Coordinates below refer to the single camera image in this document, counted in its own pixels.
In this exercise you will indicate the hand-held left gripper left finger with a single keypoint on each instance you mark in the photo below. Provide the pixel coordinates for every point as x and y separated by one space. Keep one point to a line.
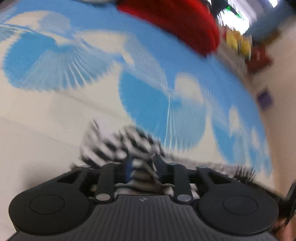
128 168

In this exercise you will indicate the red folded blanket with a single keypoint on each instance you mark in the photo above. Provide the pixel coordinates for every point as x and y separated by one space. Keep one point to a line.
175 20

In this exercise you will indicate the purple box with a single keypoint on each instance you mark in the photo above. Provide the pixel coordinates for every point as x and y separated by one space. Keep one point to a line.
265 97

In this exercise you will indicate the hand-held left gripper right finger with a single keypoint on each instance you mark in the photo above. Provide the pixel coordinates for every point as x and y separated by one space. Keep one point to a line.
158 165

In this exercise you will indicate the blue and white bed sheet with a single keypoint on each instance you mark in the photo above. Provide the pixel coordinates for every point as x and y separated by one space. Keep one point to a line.
150 92

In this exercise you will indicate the striped top with white vest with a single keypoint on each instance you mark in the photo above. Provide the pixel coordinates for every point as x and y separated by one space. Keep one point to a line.
129 143

